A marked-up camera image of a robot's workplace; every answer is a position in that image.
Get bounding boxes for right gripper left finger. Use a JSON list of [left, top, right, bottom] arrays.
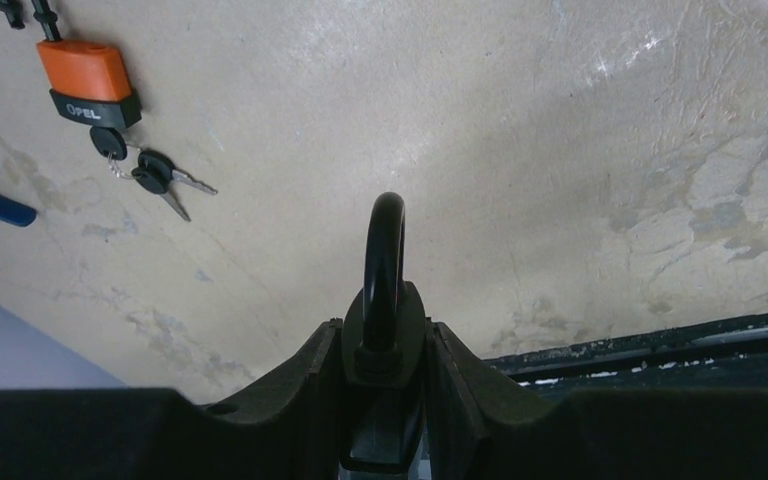
[[205, 319, 343, 479]]

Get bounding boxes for orange black padlock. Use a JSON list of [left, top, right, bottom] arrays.
[[32, 0, 142, 129]]

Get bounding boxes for black key bunch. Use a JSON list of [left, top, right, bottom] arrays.
[[89, 126, 218, 222]]

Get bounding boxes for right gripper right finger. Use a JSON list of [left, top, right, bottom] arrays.
[[424, 321, 554, 479]]

